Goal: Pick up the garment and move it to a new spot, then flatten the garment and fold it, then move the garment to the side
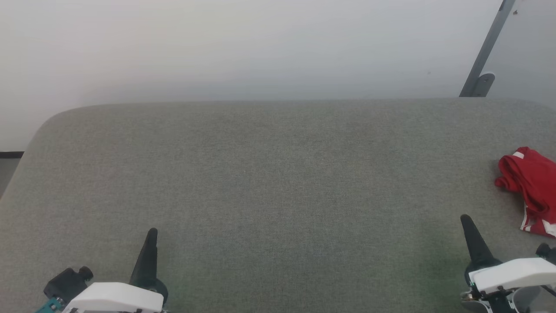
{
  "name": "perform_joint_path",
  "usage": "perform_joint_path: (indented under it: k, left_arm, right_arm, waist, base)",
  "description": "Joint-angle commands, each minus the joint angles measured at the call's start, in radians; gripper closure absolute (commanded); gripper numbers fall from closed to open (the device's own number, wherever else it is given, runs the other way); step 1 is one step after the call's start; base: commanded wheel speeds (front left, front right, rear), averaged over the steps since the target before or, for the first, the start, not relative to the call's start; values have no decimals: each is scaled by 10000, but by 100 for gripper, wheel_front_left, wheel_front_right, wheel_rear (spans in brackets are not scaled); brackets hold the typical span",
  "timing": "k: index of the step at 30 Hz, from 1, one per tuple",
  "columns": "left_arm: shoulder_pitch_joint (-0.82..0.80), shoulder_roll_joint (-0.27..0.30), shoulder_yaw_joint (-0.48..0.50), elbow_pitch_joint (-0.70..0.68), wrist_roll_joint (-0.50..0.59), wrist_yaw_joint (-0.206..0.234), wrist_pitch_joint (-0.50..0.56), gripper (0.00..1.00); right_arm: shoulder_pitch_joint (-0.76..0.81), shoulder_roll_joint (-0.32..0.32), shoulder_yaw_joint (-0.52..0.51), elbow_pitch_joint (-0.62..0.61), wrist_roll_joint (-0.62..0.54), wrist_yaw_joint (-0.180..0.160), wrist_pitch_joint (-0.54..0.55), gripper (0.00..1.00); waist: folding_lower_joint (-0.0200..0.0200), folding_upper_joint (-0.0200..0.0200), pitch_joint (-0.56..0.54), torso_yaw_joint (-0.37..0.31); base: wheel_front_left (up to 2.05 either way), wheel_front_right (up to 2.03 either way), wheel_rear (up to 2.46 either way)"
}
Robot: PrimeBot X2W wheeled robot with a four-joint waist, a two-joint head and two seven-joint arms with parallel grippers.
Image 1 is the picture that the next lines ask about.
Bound grey metal bracket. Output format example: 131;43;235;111
471;73;496;97

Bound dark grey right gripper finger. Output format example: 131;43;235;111
460;214;503;285

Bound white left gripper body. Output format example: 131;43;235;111
61;282;165;313

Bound red shorts with white stripes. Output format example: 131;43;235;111
494;147;556;239

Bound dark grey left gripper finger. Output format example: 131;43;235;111
129;228;169;301

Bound teal cable connector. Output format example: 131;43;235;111
36;297;62;313

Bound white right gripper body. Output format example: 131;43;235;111
460;257;556;313

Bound grey metal bar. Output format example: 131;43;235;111
459;0;517;97

